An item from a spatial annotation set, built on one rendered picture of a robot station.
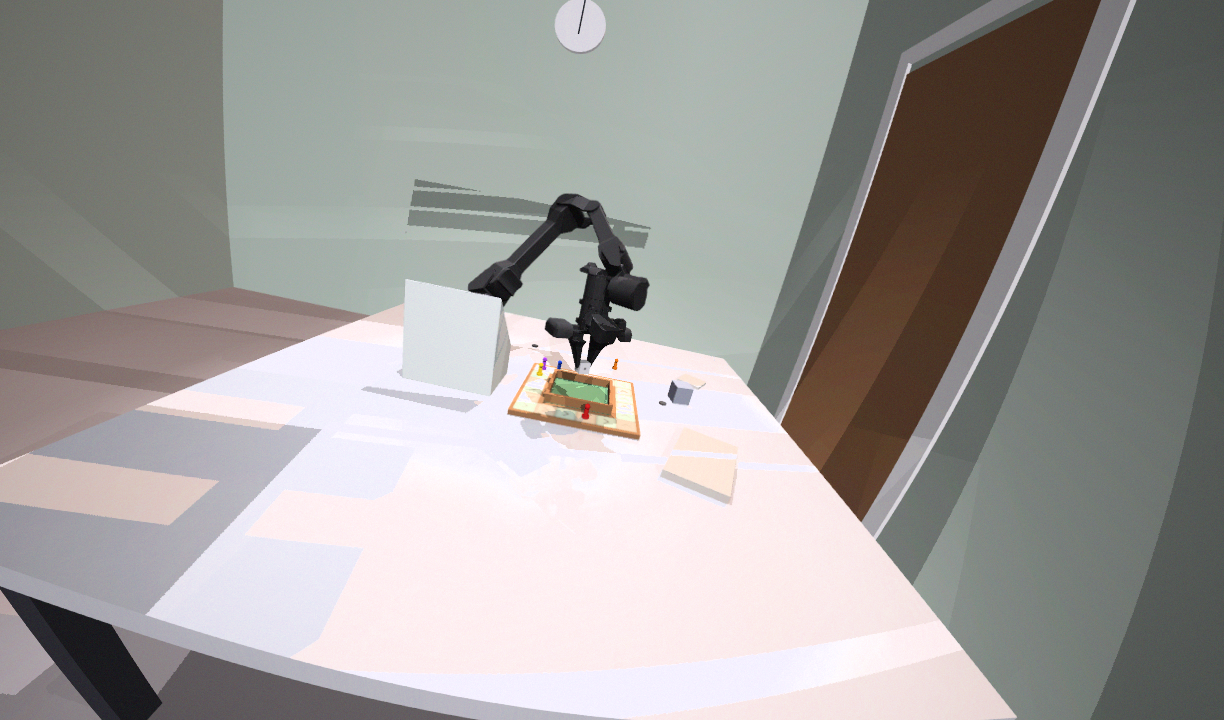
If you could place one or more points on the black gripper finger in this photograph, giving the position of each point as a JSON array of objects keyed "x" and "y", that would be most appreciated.
[
  {"x": 594, "y": 349},
  {"x": 576, "y": 348}
]

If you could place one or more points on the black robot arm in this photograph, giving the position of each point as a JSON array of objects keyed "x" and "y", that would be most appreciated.
[{"x": 615, "y": 284}]

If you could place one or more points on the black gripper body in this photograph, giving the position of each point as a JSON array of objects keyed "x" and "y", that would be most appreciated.
[{"x": 561, "y": 328}]

